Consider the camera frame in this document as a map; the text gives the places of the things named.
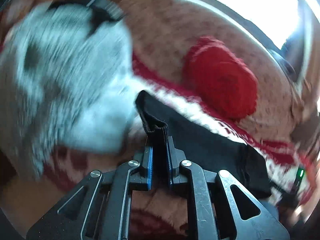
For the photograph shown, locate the light teal fleece garment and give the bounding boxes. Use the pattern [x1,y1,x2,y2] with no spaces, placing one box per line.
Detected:
[1,1,133,180]

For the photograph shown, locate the red heart ruffled pillow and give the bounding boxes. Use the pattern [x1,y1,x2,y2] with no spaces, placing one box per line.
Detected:
[182,36,258,120]

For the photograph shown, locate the floral beige quilt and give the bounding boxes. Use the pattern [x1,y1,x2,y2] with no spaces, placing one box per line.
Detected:
[119,0,300,142]

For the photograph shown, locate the black knit pants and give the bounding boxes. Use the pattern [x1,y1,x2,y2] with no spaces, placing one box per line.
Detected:
[136,90,271,199]

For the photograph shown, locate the red white floral blanket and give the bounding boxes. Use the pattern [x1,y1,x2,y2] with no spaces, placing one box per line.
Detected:
[42,52,316,240]

